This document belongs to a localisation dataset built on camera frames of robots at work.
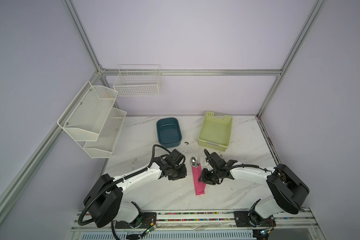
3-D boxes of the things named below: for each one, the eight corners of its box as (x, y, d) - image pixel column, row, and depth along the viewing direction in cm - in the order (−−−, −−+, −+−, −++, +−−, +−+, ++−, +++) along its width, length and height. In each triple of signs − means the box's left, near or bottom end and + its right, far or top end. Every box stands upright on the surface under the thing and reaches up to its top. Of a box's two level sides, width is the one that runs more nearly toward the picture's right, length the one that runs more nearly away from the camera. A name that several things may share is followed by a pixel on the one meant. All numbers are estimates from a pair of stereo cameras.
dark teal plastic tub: (159, 148, 103) (158, 143, 99) (157, 124, 118) (156, 119, 113) (182, 145, 105) (182, 140, 101) (177, 121, 120) (177, 116, 116)
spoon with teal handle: (190, 167, 94) (190, 165, 92) (190, 158, 98) (190, 156, 96) (198, 167, 94) (198, 165, 92) (197, 158, 98) (198, 156, 96)
